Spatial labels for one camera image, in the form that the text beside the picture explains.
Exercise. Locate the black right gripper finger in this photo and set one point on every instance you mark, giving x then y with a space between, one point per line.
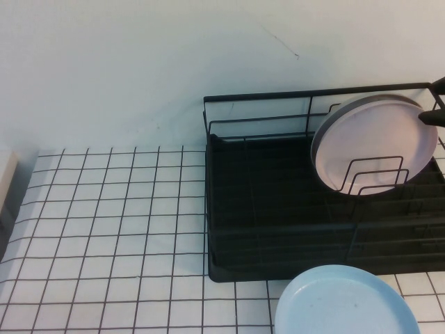
439 86

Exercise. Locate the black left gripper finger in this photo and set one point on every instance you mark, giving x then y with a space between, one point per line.
434 117

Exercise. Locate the pink round plate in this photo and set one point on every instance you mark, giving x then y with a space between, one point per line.
375 139

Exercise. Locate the black dish drying rack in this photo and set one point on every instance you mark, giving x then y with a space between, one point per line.
278 174

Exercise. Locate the light blue round plate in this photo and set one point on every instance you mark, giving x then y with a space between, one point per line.
340 306

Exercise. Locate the white black-grid tablecloth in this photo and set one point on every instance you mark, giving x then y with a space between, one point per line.
104 243

